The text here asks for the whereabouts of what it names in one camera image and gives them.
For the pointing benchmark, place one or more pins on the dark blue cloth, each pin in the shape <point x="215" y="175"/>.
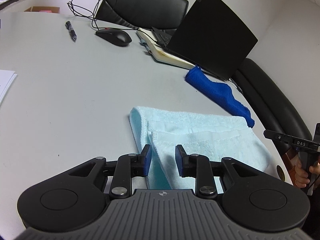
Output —
<point x="217" y="87"/>

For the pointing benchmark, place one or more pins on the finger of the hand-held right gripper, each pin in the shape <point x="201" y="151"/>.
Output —
<point x="277" y="136"/>

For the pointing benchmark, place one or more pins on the light blue towel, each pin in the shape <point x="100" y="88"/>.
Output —
<point x="200" y="130"/>

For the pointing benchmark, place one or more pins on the black office chair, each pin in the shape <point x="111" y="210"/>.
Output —
<point x="145" y="5"/>

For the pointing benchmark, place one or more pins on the person's right hand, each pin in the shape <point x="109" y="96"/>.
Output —
<point x="301" y="176"/>

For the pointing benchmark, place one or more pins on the cardboard box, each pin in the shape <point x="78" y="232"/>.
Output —
<point x="33" y="9"/>

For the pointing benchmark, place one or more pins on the cream paper notebook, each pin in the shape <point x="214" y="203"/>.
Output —
<point x="162" y="55"/>

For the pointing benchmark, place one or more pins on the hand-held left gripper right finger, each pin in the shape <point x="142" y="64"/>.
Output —
<point x="179" y="160"/>

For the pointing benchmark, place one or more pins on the printed paper sheets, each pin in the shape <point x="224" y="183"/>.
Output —
<point x="5" y="82"/>

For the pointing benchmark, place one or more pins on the black leather sofa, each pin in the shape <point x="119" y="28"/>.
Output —
<point x="270" y="92"/>

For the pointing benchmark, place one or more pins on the black pen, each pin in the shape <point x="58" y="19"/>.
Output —
<point x="71" y="31"/>

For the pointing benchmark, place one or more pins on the black laptop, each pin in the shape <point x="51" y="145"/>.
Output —
<point x="212" y="35"/>

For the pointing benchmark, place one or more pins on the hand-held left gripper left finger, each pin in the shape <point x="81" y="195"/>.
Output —
<point x="148" y="160"/>

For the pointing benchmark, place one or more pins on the black computer mouse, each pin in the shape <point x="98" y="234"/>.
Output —
<point x="115" y="37"/>

